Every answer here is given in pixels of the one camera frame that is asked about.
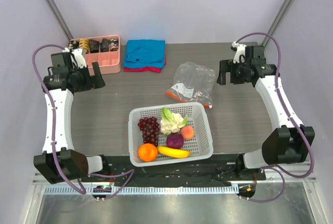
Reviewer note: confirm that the clear orange zip bag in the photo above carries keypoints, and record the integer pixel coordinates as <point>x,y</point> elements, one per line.
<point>192,83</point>

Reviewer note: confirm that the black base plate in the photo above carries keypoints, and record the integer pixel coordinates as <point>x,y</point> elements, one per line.
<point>218,170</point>

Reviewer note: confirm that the pink organizer box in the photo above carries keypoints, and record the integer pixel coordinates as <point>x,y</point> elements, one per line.
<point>109,62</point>

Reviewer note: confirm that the purple grape bunch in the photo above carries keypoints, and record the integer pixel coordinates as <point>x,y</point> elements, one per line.
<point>150,130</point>

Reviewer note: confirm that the purple onion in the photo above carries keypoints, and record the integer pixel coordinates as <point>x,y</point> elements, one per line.
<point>175,141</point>

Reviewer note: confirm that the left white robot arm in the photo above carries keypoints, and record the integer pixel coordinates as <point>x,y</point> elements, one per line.
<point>59,157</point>

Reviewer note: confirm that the peach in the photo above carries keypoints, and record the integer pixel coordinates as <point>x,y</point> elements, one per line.
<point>187,132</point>

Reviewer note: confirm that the magenta folded cloth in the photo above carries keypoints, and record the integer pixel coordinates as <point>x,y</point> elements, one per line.
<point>141,69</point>

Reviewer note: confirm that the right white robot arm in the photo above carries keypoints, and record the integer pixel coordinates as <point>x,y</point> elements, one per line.
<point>290,141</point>

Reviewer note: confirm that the white cauliflower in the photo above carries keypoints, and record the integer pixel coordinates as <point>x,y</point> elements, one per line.
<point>171,122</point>

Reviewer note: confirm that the dark brown rolled sock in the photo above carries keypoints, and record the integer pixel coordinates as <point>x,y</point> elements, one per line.
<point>94,46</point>

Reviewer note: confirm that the black floral rolled sock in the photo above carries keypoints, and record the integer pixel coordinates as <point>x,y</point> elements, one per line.
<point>73,44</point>

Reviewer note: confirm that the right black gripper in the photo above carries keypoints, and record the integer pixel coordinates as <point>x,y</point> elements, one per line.
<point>228,72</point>

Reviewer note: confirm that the white slotted cable duct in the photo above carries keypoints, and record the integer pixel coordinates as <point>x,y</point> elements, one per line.
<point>93,189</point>

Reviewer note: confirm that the yellow banana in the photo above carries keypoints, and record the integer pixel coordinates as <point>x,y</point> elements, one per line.
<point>173,152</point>

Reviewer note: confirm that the yellow striped rolled sock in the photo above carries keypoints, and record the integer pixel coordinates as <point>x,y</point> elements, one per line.
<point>84,44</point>

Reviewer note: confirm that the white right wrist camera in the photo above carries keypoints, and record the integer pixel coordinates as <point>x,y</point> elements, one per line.
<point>239,50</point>

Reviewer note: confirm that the blue folded cloth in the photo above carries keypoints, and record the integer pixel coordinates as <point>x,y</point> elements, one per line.
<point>144,53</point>

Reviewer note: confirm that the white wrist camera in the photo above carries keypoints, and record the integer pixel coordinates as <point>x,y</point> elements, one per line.
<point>77,56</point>
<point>239,50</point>

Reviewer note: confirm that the black pink floral sock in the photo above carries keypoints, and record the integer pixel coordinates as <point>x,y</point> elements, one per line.
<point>113,44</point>

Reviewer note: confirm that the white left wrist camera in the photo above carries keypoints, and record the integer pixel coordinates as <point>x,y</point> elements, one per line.
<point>77,56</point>

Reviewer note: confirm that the orange fruit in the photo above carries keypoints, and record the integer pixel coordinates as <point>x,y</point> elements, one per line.
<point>147,152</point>

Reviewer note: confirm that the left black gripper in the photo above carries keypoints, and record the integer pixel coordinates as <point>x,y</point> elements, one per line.
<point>93,82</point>

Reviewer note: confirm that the white plastic basket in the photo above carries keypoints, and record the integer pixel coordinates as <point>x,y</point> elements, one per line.
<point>200,146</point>

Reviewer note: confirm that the black patterned rolled sock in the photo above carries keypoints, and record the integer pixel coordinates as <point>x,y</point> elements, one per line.
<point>104,45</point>

